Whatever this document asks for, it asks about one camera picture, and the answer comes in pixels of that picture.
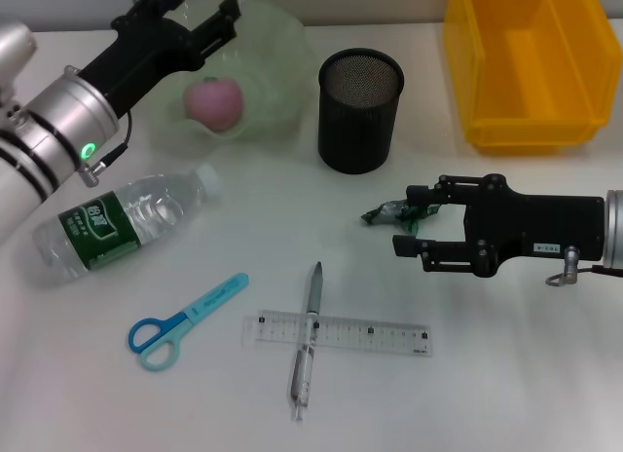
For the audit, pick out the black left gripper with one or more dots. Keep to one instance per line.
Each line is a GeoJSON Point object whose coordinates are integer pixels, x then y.
{"type": "Point", "coordinates": [146, 48]}

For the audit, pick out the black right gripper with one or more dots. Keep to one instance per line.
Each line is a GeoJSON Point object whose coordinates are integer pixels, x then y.
{"type": "Point", "coordinates": [545, 228]}

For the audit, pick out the green plastic wrapper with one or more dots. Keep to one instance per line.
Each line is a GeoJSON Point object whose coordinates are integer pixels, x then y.
{"type": "Point", "coordinates": [382, 213]}

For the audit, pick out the pink toy peach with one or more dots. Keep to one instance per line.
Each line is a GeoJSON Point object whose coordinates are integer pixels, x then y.
{"type": "Point", "coordinates": [214, 106]}

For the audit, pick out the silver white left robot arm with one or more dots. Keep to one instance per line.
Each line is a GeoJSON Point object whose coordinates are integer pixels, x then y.
{"type": "Point", "coordinates": [68, 116]}

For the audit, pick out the translucent green fruit bowl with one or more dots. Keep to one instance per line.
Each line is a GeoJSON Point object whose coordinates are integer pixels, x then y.
{"type": "Point", "coordinates": [272, 72]}

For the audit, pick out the black mesh pen holder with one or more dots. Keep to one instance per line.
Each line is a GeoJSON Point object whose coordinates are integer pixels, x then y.
{"type": "Point", "coordinates": [357, 130]}

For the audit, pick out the clear plastic ruler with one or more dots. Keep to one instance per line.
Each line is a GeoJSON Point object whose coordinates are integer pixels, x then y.
{"type": "Point", "coordinates": [370, 332]}

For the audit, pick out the grey clear pen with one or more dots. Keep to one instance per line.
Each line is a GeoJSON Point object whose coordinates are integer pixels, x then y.
{"type": "Point", "coordinates": [315, 296]}

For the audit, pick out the clear green-label water bottle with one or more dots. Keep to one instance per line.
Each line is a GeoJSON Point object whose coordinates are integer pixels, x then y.
{"type": "Point", "coordinates": [146, 213]}

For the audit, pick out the blue scissors with cover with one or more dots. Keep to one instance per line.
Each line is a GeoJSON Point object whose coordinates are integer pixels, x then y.
{"type": "Point", "coordinates": [214, 298]}

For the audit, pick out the yellow plastic bin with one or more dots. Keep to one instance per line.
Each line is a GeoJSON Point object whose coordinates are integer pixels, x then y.
{"type": "Point", "coordinates": [535, 82]}

